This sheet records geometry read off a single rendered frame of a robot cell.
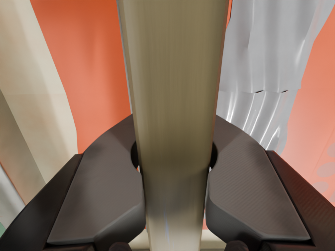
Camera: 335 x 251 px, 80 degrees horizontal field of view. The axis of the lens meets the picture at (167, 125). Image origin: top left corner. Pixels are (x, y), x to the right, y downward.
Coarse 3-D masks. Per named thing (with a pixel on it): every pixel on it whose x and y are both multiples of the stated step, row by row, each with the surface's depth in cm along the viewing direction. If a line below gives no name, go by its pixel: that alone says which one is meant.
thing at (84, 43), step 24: (48, 0) 14; (72, 0) 14; (96, 0) 14; (48, 24) 15; (72, 24) 15; (96, 24) 15; (48, 48) 16; (72, 48) 16; (96, 48) 16; (120, 48) 16; (312, 48) 16; (72, 72) 16; (96, 72) 16; (120, 72) 16; (312, 72) 16
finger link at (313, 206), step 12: (276, 156) 8; (276, 168) 8; (288, 168) 8; (288, 180) 7; (300, 180) 7; (288, 192) 7; (300, 192) 7; (312, 192) 7; (300, 204) 6; (312, 204) 6; (324, 204) 6; (300, 216) 6; (312, 216) 6; (324, 216) 6; (312, 228) 6; (324, 228) 6; (312, 240) 5; (324, 240) 5
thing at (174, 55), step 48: (144, 0) 5; (192, 0) 5; (144, 48) 6; (192, 48) 6; (144, 96) 6; (192, 96) 6; (144, 144) 7; (192, 144) 7; (144, 192) 9; (192, 192) 9; (192, 240) 10
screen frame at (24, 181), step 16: (0, 96) 17; (0, 112) 17; (0, 128) 17; (16, 128) 19; (0, 144) 17; (16, 144) 19; (0, 160) 17; (16, 160) 19; (32, 160) 21; (0, 176) 18; (16, 176) 19; (32, 176) 21; (0, 192) 19; (16, 192) 19; (32, 192) 21; (0, 208) 20; (16, 208) 20
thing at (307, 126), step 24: (72, 96) 18; (96, 96) 18; (120, 96) 18; (312, 96) 18; (96, 120) 19; (120, 120) 19; (288, 120) 19; (312, 120) 19; (288, 144) 20; (312, 144) 20; (312, 168) 22
